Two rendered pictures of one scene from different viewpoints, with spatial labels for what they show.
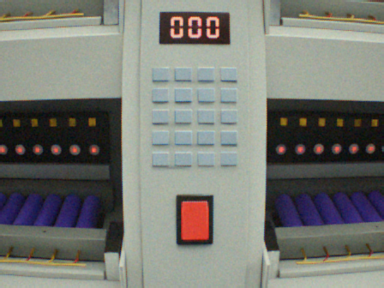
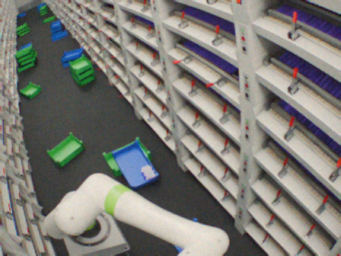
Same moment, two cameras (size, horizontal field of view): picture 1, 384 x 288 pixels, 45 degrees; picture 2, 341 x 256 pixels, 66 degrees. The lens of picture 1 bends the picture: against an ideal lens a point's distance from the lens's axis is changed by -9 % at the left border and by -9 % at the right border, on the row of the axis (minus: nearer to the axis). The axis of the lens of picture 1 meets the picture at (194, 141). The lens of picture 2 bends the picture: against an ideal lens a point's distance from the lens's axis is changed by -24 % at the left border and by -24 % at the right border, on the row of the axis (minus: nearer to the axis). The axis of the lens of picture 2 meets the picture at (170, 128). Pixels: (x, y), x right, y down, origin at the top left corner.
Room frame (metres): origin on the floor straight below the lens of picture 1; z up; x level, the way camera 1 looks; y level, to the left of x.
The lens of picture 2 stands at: (-0.31, -0.81, 1.66)
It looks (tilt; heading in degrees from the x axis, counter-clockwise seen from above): 39 degrees down; 69
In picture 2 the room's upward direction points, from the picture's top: 10 degrees counter-clockwise
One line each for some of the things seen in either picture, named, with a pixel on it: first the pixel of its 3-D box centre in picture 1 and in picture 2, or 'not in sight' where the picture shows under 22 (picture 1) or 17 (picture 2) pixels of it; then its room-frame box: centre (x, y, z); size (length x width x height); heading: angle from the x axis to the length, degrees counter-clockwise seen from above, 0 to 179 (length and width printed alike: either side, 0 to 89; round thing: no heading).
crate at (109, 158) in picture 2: not in sight; (126, 157); (0.01, 0.97, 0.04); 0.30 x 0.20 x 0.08; 2
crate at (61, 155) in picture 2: not in sight; (65, 149); (-0.43, 1.34, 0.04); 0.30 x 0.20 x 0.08; 20
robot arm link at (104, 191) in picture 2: not in sight; (106, 195); (-0.29, -0.06, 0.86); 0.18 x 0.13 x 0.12; 118
